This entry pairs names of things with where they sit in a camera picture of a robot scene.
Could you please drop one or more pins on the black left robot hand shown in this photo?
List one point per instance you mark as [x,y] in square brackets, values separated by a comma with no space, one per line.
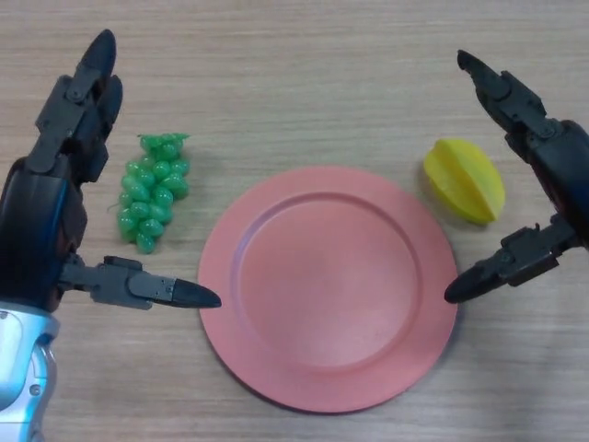
[37,221]

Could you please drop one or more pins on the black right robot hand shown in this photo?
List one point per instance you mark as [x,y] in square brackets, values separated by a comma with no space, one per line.
[566,175]

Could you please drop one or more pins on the yellow starfruit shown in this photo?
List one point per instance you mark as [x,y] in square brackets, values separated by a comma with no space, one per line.
[465,179]

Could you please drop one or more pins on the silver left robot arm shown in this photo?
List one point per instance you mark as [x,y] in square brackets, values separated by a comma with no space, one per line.
[23,368]

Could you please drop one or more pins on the pink round plate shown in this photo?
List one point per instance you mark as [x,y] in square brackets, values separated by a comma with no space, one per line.
[326,290]

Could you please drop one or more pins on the green grape bunch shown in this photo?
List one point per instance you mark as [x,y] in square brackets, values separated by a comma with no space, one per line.
[152,198]

